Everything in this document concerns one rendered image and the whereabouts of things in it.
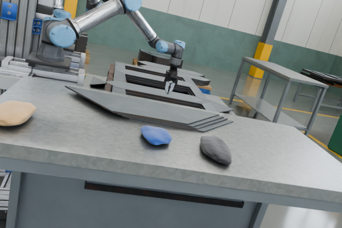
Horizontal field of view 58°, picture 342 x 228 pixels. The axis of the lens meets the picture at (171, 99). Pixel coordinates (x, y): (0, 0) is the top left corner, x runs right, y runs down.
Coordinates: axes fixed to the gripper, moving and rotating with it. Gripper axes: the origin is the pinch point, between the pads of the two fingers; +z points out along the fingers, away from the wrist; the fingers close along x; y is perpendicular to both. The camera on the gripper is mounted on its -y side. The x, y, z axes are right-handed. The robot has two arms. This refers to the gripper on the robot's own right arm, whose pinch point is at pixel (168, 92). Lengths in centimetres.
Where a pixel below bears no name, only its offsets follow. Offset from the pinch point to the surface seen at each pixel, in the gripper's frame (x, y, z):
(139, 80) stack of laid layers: 15, 53, 8
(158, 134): 22, -108, -15
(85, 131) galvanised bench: 44, -108, -12
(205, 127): 0, -88, -13
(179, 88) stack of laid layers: -20, 53, 8
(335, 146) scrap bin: -312, 186, 81
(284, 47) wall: -508, 777, -24
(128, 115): 31, -93, -14
